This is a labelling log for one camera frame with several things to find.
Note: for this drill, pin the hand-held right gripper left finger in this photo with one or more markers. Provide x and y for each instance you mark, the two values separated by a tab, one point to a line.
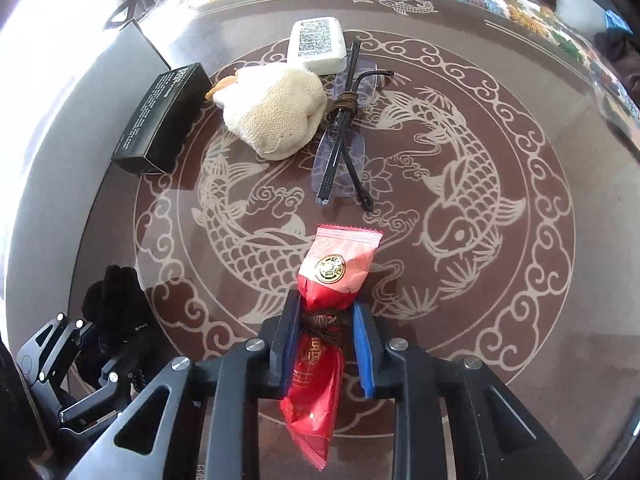
287	345

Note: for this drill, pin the black cardboard box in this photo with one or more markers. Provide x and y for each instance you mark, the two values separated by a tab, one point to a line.
160	120

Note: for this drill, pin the brown patterned desktop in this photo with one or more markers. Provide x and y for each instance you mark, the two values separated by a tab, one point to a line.
500	310

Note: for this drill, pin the red snack packet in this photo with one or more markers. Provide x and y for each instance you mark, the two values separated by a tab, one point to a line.
332	270

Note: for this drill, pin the pile of clothes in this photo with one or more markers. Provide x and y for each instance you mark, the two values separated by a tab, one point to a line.
620	45

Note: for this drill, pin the black velvet cloth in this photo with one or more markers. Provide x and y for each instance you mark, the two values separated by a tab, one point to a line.
120	310

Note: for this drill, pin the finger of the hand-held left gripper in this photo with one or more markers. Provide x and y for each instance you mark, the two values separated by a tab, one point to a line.
50	332
102	385

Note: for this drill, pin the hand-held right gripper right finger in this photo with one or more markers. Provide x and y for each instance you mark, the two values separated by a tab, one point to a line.
362	355

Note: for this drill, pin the black-armed glasses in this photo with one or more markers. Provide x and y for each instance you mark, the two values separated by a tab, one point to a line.
332	155

